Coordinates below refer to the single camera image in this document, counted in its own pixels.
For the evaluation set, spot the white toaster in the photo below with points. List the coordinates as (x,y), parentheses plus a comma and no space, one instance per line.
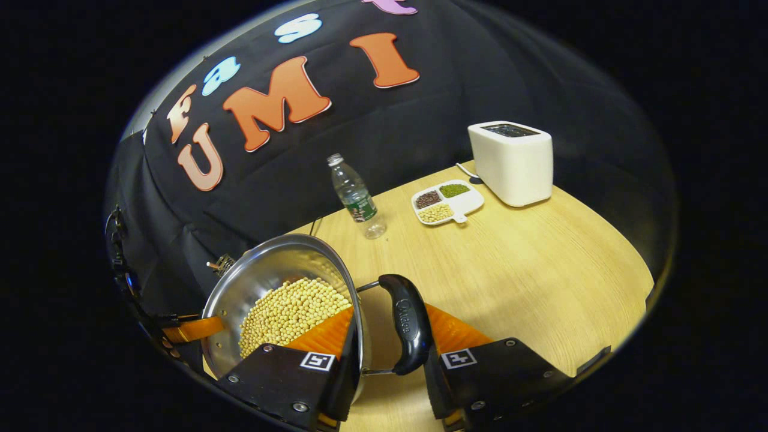
(510,168)

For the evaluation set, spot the black backdrop cloth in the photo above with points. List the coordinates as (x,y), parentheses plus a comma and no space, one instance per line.
(420,120)

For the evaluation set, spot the pile of green mung beans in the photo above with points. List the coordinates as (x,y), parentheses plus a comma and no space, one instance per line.
(454,190)

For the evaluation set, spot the small pile of soybeans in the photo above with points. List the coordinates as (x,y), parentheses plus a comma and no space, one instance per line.
(436,213)

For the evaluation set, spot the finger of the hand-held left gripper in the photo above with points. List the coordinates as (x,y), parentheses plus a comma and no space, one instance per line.
(192,330)

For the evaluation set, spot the stainless steel pot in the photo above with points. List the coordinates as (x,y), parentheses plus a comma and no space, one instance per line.
(264,270)

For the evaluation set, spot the pile of dark red beans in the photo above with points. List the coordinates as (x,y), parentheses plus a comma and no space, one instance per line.
(428,199)

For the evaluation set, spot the clear plastic water bottle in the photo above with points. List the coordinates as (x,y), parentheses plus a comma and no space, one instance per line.
(357,198)

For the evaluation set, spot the large pile of soybeans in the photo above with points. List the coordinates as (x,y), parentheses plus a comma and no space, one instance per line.
(288,312)

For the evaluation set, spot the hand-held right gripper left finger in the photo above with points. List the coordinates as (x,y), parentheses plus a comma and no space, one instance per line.
(343,390)

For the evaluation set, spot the small metal clamp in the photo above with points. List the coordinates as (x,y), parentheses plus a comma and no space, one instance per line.
(223,264)

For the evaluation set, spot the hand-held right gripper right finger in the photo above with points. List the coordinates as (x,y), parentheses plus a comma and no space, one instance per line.
(435,390)

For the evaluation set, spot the white divided plate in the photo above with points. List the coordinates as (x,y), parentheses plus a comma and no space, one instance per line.
(465,204)

